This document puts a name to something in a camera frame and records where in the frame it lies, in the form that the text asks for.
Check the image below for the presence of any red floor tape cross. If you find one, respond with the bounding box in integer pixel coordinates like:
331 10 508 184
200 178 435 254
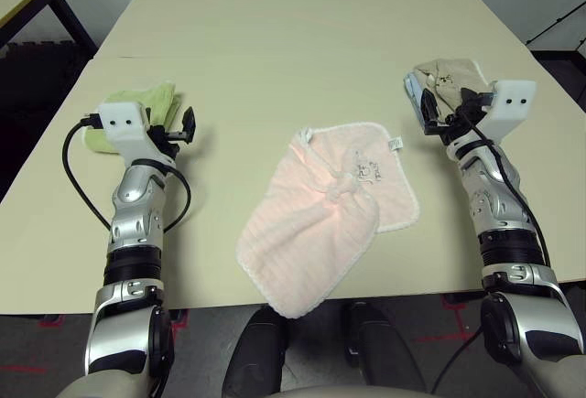
171 310 190 339

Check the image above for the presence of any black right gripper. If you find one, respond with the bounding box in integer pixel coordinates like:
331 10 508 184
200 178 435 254
420 88 496 145

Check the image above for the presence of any green folded towel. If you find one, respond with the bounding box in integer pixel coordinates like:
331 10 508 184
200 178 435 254
81 79 187 156

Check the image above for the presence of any beige folded towel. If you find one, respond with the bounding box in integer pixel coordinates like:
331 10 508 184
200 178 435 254
413 57 490 115

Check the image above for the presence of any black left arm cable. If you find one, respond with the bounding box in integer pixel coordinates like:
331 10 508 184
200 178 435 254
62 113 192 234

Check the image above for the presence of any black cabinet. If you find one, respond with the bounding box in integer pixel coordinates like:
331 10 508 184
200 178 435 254
533 49 586 111

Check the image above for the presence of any grey right robot leg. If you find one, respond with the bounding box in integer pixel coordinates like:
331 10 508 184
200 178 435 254
343 300 427 394

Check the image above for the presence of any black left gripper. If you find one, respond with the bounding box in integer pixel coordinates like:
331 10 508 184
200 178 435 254
146 107 198 161

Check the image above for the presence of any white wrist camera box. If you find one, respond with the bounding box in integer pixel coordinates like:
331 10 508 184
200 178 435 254
484 80 537 145
96 102 159 168

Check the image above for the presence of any light blue folded towel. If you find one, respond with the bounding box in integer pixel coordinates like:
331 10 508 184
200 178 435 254
403 72 429 132

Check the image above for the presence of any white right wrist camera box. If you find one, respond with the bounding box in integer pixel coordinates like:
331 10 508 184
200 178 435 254
484 80 537 145

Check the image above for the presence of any beige robot torso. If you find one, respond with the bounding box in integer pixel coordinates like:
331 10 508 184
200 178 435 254
274 384 440 398

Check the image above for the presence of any pink terry towel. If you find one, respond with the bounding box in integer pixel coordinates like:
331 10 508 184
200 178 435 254
235 122 421 319

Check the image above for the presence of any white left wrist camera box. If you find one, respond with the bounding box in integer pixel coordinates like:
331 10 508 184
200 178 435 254
96 102 159 168

